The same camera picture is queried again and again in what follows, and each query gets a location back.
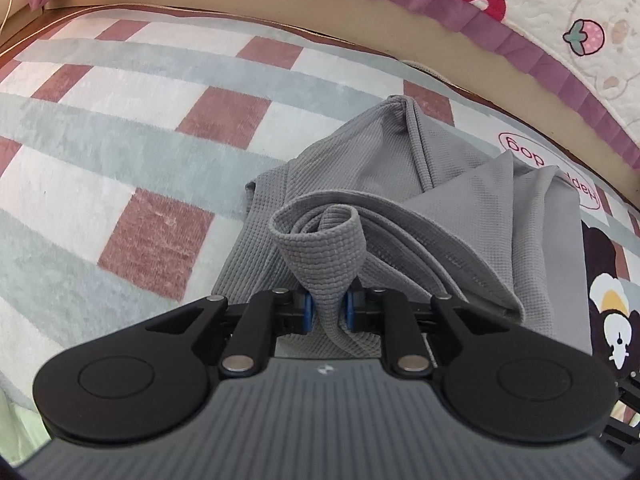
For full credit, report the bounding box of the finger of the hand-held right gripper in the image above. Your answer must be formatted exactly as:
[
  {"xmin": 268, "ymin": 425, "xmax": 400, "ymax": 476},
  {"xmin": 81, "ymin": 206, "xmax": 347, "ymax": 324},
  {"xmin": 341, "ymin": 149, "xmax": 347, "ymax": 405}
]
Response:
[{"xmin": 602, "ymin": 367, "xmax": 640, "ymax": 456}]

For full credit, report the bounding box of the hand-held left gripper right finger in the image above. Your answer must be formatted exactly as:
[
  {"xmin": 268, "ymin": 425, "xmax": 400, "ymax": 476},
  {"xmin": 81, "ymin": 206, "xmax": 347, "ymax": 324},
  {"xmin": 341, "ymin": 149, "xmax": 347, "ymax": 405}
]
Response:
[{"xmin": 342, "ymin": 287, "xmax": 511, "ymax": 380}]

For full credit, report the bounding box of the grey waffle knit shirt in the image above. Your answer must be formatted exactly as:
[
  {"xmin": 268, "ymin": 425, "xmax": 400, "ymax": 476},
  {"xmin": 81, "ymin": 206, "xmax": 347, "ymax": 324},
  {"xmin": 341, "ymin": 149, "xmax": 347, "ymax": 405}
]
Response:
[{"xmin": 211, "ymin": 95, "xmax": 593, "ymax": 358}]

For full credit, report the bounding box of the checked bed blanket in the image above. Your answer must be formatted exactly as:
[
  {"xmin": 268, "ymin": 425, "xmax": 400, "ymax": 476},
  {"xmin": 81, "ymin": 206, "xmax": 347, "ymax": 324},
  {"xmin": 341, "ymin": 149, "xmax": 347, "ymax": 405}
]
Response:
[{"xmin": 0, "ymin": 5, "xmax": 640, "ymax": 411}]

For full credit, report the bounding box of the beige headboard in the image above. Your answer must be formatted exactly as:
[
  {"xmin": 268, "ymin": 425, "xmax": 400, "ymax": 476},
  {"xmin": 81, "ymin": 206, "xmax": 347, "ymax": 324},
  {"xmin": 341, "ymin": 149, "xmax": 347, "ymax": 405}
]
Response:
[{"xmin": 0, "ymin": 0, "xmax": 640, "ymax": 196}]

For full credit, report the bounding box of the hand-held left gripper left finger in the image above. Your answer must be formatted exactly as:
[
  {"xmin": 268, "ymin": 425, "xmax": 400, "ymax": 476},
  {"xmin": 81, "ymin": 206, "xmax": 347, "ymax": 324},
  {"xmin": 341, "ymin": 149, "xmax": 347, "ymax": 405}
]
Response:
[{"xmin": 145, "ymin": 287, "xmax": 316, "ymax": 378}]

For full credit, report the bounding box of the light green blanket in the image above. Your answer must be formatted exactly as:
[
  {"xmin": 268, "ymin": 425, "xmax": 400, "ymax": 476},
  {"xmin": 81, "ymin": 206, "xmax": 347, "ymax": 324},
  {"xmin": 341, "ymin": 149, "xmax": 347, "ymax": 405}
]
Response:
[{"xmin": 0, "ymin": 390, "xmax": 53, "ymax": 466}]

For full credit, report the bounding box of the white quilt with red print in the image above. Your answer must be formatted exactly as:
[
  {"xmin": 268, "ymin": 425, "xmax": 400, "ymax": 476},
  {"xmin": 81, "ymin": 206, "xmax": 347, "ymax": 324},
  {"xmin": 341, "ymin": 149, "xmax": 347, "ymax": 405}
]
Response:
[{"xmin": 20, "ymin": 0, "xmax": 640, "ymax": 168}]

